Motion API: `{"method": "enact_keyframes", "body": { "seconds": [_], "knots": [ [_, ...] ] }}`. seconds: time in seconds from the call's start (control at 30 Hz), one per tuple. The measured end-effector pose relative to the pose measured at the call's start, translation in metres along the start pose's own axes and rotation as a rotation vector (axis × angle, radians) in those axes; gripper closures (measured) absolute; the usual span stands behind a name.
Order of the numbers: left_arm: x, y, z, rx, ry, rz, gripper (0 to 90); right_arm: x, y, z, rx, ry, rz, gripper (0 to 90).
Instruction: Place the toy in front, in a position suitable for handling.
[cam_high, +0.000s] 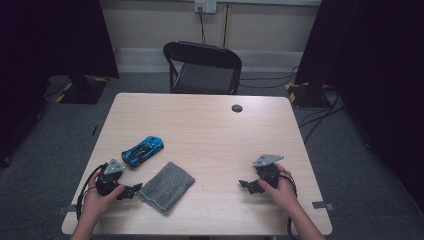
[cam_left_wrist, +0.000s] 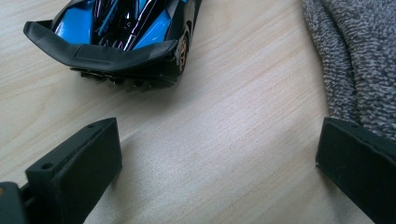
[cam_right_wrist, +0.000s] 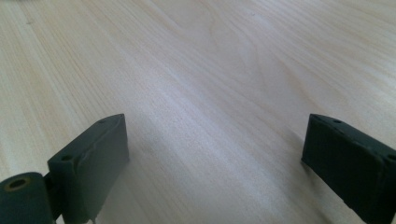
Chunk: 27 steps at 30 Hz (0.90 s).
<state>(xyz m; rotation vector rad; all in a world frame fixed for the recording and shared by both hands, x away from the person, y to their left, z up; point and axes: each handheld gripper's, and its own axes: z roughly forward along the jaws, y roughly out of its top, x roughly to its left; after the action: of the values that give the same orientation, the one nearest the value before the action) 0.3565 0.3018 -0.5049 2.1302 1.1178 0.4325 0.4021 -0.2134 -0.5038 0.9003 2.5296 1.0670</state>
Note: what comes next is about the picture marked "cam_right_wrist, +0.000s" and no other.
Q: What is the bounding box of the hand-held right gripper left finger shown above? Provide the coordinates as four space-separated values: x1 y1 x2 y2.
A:
47 113 131 224

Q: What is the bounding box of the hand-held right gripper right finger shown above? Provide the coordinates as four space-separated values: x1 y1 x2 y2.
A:
301 113 396 224

